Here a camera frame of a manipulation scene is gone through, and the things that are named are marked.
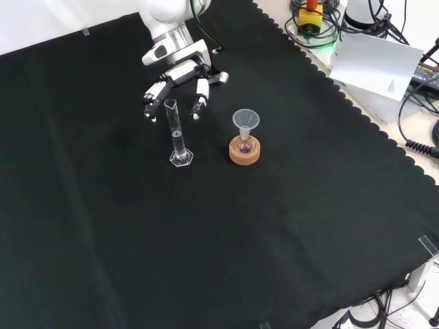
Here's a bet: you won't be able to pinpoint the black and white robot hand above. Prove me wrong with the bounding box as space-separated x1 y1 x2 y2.
141 38 230 123

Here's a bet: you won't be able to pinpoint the clear glass graduated cylinder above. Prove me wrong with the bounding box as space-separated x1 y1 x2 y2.
163 98 195 168

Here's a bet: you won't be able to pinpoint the clear plastic funnel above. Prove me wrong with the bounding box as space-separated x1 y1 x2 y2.
232 108 261 138

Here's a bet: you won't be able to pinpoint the clear round-bottom flask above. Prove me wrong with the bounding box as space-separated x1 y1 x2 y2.
236 127 257 155

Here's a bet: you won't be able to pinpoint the yellow stop button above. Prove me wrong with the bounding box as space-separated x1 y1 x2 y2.
297 0 324 36

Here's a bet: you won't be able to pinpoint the black bench cloth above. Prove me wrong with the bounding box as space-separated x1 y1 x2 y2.
0 0 439 329

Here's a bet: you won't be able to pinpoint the white round column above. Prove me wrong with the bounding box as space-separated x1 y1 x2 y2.
342 0 390 32

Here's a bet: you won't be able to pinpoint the white box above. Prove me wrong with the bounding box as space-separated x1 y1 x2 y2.
329 77 412 125

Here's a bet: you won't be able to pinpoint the black power adapter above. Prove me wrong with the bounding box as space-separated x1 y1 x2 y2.
410 63 439 87

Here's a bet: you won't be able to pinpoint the cork ring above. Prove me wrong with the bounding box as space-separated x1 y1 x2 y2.
228 135 263 167

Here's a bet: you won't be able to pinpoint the black coiled cable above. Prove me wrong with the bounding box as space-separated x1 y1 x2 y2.
397 85 439 157

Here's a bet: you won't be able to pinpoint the black floor cables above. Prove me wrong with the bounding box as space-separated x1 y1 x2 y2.
331 287 439 329

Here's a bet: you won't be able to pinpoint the metal bench bracket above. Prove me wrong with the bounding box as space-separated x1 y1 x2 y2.
407 255 439 292

